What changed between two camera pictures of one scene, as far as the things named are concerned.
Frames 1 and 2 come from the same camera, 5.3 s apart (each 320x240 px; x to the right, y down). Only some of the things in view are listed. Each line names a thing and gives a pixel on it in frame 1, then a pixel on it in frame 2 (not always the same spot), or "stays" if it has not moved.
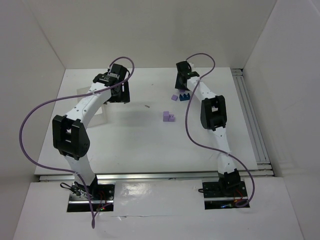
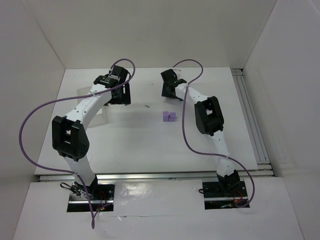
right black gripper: x=180 y=83 -> x=169 y=89
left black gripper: x=122 y=93 stays
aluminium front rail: x=159 y=176 stays
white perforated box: x=101 y=118 stays
